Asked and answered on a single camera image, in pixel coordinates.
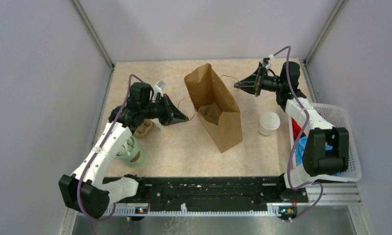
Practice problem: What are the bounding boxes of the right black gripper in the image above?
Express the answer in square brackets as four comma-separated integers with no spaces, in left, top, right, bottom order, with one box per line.
[234,66,284,97]

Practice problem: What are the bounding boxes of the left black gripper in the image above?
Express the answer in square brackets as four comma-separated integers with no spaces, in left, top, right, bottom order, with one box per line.
[142,93,189,126]

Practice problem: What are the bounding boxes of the brown cardboard cup carrier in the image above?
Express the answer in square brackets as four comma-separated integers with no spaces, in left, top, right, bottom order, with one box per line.
[198,103,222,125]

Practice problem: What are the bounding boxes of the white plastic cup lid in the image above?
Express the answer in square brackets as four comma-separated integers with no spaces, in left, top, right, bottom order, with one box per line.
[259,112,281,131]

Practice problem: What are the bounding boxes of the brown paper bag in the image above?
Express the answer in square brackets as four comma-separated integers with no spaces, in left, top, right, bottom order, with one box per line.
[184,63,243,153]

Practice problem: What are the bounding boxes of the white paper coffee cup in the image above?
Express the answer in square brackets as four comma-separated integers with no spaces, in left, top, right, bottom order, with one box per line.
[258,125,275,137]

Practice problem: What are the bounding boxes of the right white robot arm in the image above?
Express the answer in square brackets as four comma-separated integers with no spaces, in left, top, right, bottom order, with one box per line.
[234,58,349,202]

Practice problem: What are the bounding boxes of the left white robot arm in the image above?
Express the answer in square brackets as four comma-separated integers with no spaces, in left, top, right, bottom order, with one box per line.
[58,82,189,221]

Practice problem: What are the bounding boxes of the stack of white paper cups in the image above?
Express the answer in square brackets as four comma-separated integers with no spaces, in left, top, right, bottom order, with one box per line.
[151,118,167,130]

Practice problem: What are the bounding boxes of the stack of cardboard cup carriers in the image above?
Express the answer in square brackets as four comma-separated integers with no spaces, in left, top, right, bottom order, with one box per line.
[133,119,154,139]

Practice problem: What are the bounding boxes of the red snack packet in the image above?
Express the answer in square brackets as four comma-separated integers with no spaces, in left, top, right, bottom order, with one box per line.
[292,112,335,145]

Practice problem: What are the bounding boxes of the blue snack packet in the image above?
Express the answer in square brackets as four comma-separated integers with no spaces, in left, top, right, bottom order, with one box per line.
[295,136,346,176]

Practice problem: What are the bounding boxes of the white plastic basket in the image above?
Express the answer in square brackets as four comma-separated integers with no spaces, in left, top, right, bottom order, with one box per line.
[284,98,362,188]

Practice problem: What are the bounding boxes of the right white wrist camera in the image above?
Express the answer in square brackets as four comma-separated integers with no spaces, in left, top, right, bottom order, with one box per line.
[261,54,275,69]

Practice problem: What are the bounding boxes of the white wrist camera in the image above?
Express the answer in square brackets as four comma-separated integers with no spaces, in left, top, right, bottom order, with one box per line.
[152,80,166,101]
[261,54,275,69]

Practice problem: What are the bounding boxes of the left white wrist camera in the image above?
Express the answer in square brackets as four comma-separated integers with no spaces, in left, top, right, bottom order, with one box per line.
[152,80,166,101]

